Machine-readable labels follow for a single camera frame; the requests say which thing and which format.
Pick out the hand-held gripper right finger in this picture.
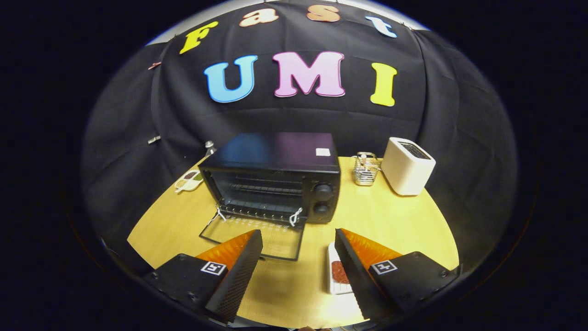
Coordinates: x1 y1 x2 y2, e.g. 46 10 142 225
334 228 461 321

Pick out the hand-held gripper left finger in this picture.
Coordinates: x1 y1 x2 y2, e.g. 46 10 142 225
142 229 264 324

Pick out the reddish brown meat slice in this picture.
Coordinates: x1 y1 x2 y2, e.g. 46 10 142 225
332 261 350 284

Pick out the black toaster oven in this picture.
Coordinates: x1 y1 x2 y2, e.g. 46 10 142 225
198 132 341 262

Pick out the white toaster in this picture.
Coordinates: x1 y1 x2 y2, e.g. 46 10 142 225
381 137 436 196

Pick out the white ridged plate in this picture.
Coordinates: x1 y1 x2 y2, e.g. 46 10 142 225
328 242 353 295

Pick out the divided condiment dish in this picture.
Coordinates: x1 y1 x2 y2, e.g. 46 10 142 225
174 170 204 193

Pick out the metal wire holder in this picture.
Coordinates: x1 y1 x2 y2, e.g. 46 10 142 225
352 152 382 186

